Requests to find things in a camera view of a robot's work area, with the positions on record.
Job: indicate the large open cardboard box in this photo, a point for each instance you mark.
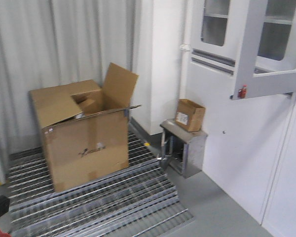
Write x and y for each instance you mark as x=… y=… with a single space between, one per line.
x=84 y=127

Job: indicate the metal floor grating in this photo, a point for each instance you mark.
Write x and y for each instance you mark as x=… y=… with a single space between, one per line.
x=139 y=201

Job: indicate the grey curtain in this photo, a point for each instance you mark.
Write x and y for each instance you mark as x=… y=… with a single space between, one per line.
x=46 y=43

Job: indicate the stainless steel box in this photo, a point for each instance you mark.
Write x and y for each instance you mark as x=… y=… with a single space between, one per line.
x=181 y=150

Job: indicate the small cardboard box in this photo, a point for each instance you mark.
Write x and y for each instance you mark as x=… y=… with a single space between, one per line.
x=189 y=115

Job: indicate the red latch on door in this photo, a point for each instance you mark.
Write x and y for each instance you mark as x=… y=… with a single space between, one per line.
x=242 y=92

